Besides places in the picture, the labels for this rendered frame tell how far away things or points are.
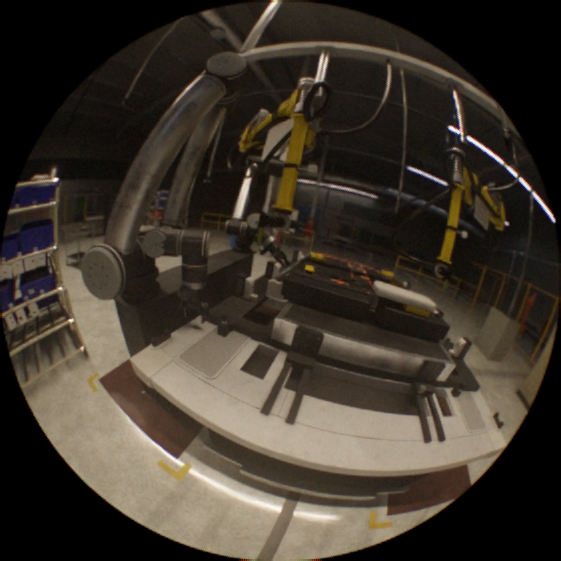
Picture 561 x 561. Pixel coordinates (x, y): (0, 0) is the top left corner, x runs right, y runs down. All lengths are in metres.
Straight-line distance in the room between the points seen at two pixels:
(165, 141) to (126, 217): 0.27
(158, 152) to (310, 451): 0.98
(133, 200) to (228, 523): 1.58
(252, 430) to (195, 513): 0.94
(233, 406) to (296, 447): 0.22
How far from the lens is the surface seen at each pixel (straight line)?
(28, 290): 2.03
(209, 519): 1.38
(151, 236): 0.72
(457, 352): 1.41
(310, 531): 1.45
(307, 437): 0.60
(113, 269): 0.68
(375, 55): 2.31
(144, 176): 0.67
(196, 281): 0.72
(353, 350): 0.76
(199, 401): 0.62
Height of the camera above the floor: 1.37
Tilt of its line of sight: 19 degrees down
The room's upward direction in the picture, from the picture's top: 11 degrees clockwise
